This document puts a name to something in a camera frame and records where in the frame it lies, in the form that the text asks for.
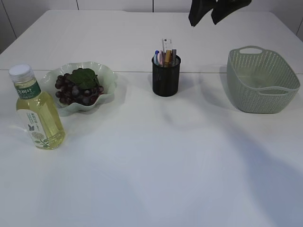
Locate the blue scissors with cover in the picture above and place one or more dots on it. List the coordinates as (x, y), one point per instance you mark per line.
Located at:
(156, 58)

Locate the green tea plastic bottle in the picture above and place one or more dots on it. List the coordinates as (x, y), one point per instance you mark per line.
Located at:
(36, 109)

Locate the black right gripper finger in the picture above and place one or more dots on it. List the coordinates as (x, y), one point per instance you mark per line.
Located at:
(224, 8)
(198, 9)

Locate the red marker pen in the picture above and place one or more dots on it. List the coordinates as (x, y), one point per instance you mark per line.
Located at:
(163, 58)

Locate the black mesh pen holder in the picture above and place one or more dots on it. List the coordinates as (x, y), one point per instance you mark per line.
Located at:
(165, 80)

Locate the gold glitter marker pen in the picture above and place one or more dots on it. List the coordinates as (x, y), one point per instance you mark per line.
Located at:
(167, 58)

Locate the purple artificial grape bunch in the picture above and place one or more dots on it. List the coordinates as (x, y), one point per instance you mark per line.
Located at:
(81, 86)

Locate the pink purple small scissors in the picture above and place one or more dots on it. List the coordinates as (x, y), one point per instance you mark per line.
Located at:
(160, 59)

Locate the green wavy glass plate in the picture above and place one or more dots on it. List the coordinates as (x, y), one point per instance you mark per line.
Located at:
(106, 77)

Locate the green woven plastic basket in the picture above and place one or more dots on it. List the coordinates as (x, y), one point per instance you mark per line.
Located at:
(260, 83)

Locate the clear plastic ruler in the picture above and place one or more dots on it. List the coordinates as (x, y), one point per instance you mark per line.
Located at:
(166, 44)

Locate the silver glitter marker pen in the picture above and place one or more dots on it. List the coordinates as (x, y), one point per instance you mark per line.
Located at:
(173, 57)

